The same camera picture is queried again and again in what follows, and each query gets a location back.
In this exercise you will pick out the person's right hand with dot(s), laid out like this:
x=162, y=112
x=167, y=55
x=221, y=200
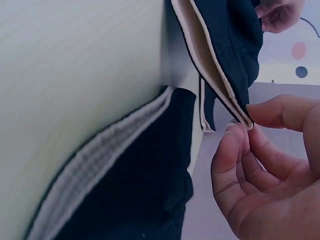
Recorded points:
x=280, y=200

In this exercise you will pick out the person's left fingers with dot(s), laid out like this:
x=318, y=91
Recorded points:
x=271, y=17

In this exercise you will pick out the person's right thumb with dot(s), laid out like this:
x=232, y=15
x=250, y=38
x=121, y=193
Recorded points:
x=287, y=112

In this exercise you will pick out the black garment with cream trim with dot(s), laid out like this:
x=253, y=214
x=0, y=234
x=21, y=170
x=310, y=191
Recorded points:
x=125, y=175

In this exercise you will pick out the person's left hand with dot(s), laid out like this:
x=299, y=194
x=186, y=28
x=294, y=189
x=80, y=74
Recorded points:
x=277, y=15

